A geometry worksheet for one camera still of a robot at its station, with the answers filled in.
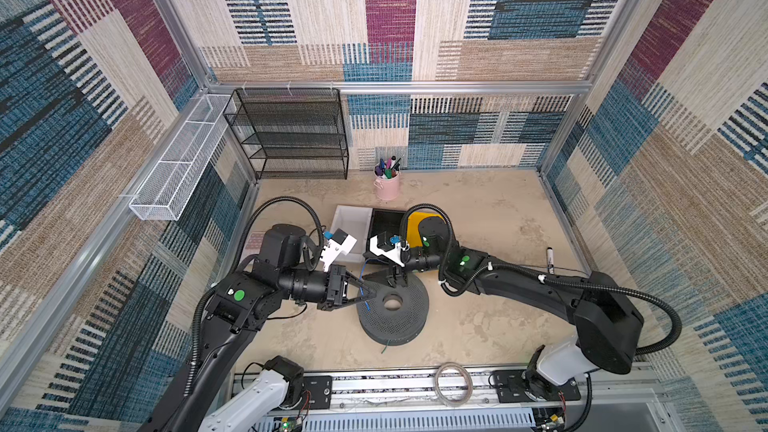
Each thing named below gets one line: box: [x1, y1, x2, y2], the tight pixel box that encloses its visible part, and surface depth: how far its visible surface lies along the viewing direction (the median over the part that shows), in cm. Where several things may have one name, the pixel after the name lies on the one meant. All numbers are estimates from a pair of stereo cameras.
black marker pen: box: [547, 247, 555, 275], surface depth 98 cm
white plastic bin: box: [330, 205, 373, 263], surface depth 101 cm
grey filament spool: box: [356, 273, 430, 346], surface depth 83 cm
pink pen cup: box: [373, 163, 400, 201], surface depth 108 cm
